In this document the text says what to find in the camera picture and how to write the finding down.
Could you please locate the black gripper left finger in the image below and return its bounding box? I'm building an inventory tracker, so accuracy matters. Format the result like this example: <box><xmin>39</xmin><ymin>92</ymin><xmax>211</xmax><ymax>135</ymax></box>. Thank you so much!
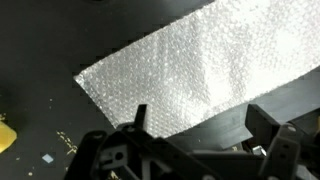
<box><xmin>64</xmin><ymin>103</ymin><xmax>158</xmax><ymax>180</ymax></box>

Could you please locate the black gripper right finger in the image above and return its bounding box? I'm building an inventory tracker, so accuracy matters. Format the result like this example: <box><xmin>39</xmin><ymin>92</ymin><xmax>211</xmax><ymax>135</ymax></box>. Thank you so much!
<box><xmin>245</xmin><ymin>103</ymin><xmax>301</xmax><ymax>180</ymax></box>

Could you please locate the bubble wrap sheet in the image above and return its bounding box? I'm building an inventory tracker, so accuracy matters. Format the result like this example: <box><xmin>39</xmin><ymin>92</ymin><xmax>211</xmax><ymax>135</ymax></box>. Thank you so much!
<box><xmin>73</xmin><ymin>0</ymin><xmax>320</xmax><ymax>139</ymax></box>

